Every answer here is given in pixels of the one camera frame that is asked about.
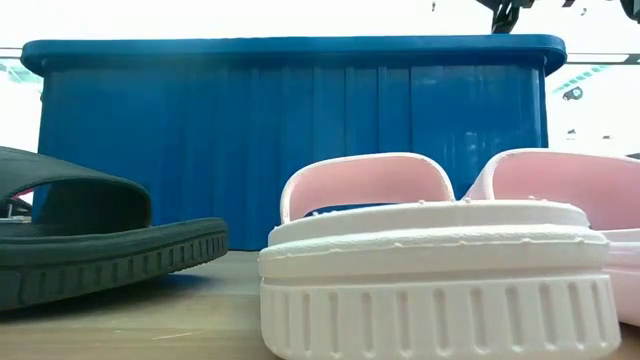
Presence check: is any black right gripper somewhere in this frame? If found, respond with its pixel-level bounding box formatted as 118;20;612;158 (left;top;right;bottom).
474;0;537;35

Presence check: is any pink slide sandal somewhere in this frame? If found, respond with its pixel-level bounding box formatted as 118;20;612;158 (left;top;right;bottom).
257;152;623;360
462;147;640;329

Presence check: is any black slide sandal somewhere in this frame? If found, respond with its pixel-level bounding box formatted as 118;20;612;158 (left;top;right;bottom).
0;145;230;312

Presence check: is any large blue plastic bin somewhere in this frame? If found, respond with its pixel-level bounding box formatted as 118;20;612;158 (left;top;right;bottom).
20;33;568;252

